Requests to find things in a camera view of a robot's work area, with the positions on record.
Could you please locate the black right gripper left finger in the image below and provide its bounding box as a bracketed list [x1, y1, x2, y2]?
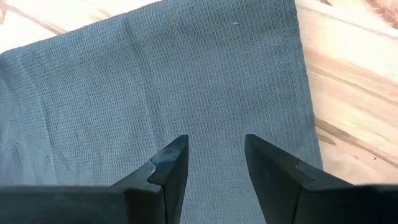
[0, 134, 190, 224]

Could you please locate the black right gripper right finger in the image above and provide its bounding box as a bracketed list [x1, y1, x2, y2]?
[244, 134, 398, 224]

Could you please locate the grey waffle towel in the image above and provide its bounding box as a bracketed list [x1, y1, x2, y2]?
[0, 0, 324, 224]

